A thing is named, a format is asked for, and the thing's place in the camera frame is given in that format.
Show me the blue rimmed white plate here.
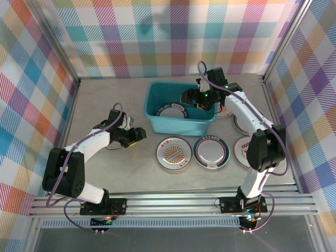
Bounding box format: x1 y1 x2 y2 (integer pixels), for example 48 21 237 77
154 102 190 119

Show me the teal plastic bin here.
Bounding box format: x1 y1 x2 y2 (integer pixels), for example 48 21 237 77
143 80 219 137

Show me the green rimmed red ring plate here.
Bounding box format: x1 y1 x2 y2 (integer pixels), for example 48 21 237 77
233 114 257 135
193 135 230 169

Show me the orange-pattern plate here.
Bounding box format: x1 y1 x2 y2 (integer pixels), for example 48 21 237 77
233 135 253 167

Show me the orange sunburst print plate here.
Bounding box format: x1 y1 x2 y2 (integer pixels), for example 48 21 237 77
217 104 234 119
155 136 194 171

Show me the small controller board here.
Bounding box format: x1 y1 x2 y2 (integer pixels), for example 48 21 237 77
239 214 260 233
90 215 116 235

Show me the aluminium side rail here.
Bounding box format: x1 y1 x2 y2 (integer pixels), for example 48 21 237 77
59 77 81 158
258 75 300 194

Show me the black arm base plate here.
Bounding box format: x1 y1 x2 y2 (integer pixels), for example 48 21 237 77
218 196 269 215
79 198 129 216

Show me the aluminium mounting rail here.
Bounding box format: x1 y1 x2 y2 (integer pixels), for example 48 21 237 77
28 185 328 219

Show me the aluminium frame post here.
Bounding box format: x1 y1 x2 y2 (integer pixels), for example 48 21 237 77
25 0 81 87
261 0 314 83

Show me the slotted grey cable duct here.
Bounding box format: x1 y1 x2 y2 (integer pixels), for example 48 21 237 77
40 219 244 229

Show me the purple cable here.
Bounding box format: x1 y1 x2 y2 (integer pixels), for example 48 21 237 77
197 60 288 233
46 102 124 233

